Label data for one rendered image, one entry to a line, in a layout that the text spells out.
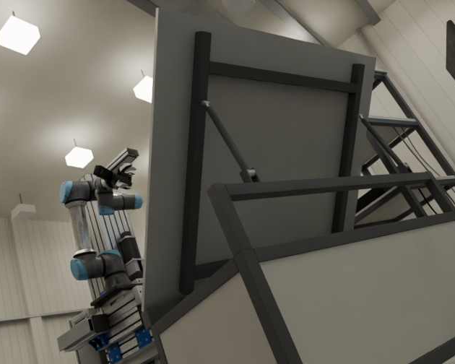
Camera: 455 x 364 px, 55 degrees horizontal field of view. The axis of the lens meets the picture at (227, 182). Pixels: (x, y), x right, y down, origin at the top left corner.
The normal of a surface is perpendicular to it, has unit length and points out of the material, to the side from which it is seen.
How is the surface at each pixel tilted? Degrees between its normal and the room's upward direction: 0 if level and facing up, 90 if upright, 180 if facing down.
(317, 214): 134
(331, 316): 90
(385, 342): 90
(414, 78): 90
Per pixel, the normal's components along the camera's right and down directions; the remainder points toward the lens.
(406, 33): -0.59, -0.13
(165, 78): 0.62, 0.18
